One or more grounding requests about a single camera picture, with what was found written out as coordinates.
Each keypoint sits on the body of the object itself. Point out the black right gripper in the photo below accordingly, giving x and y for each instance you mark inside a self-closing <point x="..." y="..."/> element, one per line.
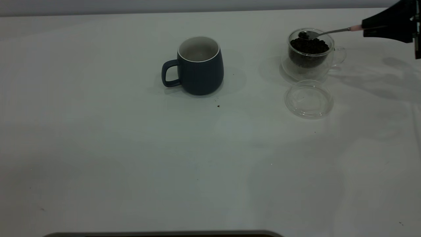
<point x="417" y="29"/>

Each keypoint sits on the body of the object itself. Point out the dark grey ceramic mug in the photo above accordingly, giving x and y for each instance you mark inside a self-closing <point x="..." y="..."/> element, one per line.
<point x="202" y="77"/>

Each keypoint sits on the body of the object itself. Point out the dark coffee beans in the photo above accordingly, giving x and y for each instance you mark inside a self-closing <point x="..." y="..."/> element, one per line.
<point x="309" y="47"/>

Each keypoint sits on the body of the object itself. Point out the clear round glass lid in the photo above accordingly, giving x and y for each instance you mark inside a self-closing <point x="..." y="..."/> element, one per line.
<point x="309" y="102"/>

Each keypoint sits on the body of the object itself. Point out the clear glass saucer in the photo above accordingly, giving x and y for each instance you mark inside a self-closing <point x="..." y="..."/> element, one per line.
<point x="289" y="74"/>

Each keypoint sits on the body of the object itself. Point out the clear double-wall glass cup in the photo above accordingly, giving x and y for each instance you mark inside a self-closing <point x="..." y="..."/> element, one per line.
<point x="309" y="62"/>

